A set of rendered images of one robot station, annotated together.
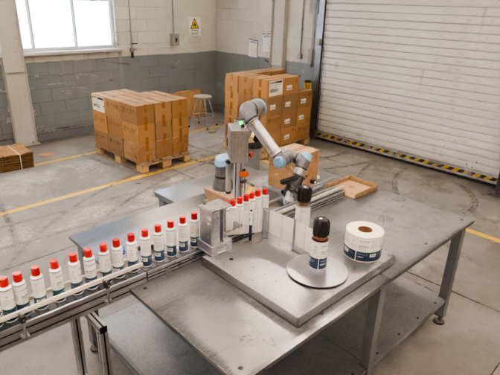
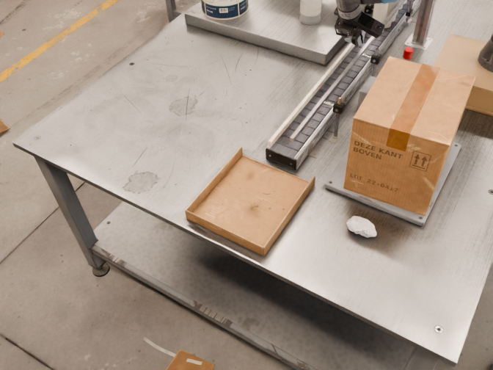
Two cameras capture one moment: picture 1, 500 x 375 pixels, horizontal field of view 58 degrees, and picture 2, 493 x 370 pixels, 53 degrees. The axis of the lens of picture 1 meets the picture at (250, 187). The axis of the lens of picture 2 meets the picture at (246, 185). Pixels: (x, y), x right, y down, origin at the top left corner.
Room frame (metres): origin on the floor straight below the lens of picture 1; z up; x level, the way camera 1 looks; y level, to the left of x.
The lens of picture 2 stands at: (4.13, -0.97, 1.95)
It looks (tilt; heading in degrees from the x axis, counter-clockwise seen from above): 48 degrees down; 169
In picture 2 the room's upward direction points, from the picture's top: 4 degrees counter-clockwise
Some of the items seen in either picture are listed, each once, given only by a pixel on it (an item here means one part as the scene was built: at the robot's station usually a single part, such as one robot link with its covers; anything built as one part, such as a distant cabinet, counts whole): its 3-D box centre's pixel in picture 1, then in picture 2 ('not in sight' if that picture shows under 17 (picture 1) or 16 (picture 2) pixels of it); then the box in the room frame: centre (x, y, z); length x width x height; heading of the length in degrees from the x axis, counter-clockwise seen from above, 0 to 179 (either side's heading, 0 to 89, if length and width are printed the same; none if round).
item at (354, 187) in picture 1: (352, 186); (252, 197); (3.20, -0.78, 0.85); 0.30 x 0.26 x 0.04; 134
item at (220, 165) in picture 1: (223, 164); not in sight; (2.92, 0.18, 1.09); 0.13 x 0.12 x 0.14; 150
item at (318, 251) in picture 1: (319, 244); not in sight; (1.96, -0.35, 1.04); 0.09 x 0.09 x 0.29
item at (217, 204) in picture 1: (215, 205); not in sight; (2.15, 0.18, 1.14); 0.14 x 0.11 x 0.01; 134
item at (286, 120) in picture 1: (268, 111); not in sight; (6.95, -0.25, 0.57); 1.20 x 0.85 x 1.14; 138
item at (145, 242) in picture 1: (145, 247); not in sight; (1.96, 0.51, 0.98); 0.05 x 0.05 x 0.20
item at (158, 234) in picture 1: (158, 242); not in sight; (2.02, 0.45, 0.98); 0.05 x 0.05 x 0.20
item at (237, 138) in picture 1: (237, 142); not in sight; (2.50, 0.08, 1.38); 0.17 x 0.10 x 0.19; 9
